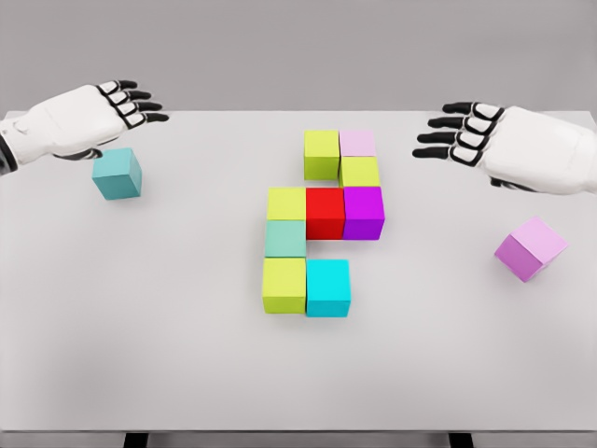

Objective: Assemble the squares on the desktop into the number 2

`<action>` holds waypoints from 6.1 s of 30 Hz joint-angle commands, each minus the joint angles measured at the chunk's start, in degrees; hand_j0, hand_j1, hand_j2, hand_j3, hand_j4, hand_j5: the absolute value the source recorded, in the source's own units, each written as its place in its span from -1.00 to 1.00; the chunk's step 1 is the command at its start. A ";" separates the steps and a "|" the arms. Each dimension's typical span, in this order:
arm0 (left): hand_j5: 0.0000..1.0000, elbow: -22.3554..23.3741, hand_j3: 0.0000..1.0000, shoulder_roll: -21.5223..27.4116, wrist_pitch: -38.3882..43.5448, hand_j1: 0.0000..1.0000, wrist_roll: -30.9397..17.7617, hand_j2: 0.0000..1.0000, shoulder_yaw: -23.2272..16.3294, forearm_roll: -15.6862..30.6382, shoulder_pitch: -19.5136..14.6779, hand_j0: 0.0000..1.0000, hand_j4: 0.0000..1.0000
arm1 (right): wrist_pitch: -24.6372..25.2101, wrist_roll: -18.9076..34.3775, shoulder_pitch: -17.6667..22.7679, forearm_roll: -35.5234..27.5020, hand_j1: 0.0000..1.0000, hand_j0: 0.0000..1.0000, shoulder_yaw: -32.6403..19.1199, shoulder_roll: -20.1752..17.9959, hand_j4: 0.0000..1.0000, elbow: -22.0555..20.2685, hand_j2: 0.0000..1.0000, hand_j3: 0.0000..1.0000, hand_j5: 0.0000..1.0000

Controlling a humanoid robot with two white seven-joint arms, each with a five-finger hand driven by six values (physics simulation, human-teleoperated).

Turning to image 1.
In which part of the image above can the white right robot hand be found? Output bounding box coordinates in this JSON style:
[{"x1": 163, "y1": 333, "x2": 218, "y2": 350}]
[{"x1": 411, "y1": 101, "x2": 597, "y2": 195}]

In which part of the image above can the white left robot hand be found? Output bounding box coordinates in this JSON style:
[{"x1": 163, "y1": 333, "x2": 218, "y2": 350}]
[{"x1": 19, "y1": 79, "x2": 171, "y2": 163}]

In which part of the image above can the teal cube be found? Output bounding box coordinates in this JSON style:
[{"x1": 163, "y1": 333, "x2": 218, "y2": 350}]
[{"x1": 90, "y1": 147, "x2": 143, "y2": 202}]

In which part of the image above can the pink cube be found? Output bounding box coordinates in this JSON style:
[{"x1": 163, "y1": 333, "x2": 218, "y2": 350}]
[
  {"x1": 493, "y1": 215, "x2": 570, "y2": 284},
  {"x1": 339, "y1": 129, "x2": 378, "y2": 159}
]

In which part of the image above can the yellow-green cube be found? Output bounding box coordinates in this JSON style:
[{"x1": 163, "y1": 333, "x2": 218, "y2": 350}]
[
  {"x1": 339, "y1": 156, "x2": 381, "y2": 189},
  {"x1": 266, "y1": 187, "x2": 308, "y2": 222},
  {"x1": 303, "y1": 129, "x2": 340, "y2": 181},
  {"x1": 261, "y1": 257, "x2": 308, "y2": 315}
]

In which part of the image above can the purple cube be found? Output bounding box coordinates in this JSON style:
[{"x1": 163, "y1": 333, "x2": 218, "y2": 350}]
[{"x1": 341, "y1": 186, "x2": 386, "y2": 242}]

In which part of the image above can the red cube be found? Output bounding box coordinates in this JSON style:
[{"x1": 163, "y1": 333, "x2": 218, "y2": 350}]
[{"x1": 305, "y1": 187, "x2": 346, "y2": 241}]

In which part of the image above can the mint green cube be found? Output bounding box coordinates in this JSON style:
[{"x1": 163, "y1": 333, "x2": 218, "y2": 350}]
[{"x1": 264, "y1": 218, "x2": 308, "y2": 259}]

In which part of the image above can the cyan cube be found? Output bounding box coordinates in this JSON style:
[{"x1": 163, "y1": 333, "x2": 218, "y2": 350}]
[{"x1": 305, "y1": 259, "x2": 352, "y2": 318}]

